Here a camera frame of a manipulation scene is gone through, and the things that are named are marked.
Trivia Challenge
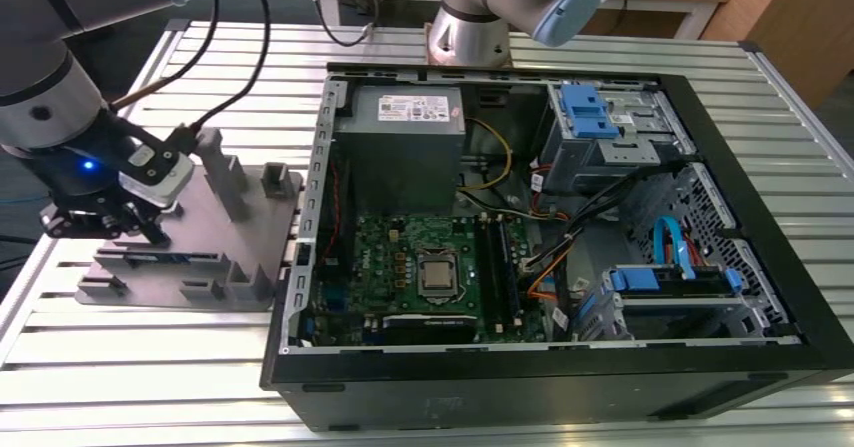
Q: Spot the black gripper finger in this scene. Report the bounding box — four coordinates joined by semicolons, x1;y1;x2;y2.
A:
141;215;173;247

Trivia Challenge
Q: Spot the RAM stick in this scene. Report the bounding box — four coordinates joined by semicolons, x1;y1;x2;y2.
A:
125;251;225;263

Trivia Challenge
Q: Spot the black RAM slot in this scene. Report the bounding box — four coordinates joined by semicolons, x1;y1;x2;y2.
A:
473;214;503;333

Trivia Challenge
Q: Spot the grey parts rack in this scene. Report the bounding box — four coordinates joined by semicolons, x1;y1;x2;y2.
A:
73;126;305;313

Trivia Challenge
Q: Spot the green motherboard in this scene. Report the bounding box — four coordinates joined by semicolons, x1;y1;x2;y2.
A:
312;211;568;346

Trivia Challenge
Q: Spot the grey power supply unit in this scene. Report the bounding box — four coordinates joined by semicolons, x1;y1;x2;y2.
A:
331;84;468;218

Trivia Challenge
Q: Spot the silver CPU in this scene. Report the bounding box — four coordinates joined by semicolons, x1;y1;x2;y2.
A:
417;259;455;288

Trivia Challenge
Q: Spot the CPU socket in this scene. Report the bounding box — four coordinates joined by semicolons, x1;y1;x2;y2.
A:
411;246;465;306

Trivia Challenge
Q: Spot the black graphics card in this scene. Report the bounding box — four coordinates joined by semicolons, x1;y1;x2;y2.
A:
380;311;481;346

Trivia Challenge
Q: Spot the black open PC case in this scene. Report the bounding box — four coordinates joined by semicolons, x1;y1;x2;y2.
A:
257;59;854;434

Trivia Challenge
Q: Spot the blue drive bay latch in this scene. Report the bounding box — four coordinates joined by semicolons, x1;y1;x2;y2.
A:
557;82;619;141

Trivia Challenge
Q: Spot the metal drive cage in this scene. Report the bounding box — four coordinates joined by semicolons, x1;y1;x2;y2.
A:
536;79;695;198

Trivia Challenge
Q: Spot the hard disk in blue carrier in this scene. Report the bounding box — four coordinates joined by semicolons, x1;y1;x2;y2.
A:
609;264;741;298

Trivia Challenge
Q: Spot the metal disk bay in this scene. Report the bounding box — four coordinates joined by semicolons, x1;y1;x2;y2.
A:
576;261;792;341

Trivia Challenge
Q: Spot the wooden cabinet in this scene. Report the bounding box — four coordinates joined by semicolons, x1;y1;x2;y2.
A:
699;0;854;113

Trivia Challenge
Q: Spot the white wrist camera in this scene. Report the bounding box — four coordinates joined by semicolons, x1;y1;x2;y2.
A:
117;141;196;209

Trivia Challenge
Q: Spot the thin red wire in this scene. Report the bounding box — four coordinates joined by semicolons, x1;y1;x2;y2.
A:
322;154;352;263

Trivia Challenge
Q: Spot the black cable with copper end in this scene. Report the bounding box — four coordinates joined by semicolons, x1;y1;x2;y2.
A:
109;0;222;111

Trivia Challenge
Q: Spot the black camera cable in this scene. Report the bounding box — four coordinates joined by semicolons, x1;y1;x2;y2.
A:
176;0;273;141

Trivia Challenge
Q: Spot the loose grey cable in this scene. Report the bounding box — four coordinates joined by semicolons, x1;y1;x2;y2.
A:
305;0;387;48

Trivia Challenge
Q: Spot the yellow wire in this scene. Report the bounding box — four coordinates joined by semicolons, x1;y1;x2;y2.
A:
459;116;515;191

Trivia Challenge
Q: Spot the orange wire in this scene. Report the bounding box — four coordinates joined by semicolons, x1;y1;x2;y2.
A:
525;251;575;301

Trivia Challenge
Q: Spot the black wire bundle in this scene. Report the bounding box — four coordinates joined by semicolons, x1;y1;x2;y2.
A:
523;159;688;273

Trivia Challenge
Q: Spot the blue flat wire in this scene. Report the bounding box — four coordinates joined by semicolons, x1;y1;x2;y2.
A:
649;215;699;281

